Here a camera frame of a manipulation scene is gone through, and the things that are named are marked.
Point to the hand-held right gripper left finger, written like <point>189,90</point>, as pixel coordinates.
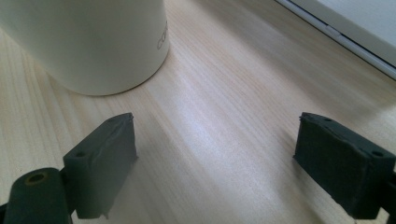
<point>99,168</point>

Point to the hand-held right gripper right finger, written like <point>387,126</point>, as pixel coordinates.
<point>342,165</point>

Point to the white cup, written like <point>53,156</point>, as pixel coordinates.
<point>90,40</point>

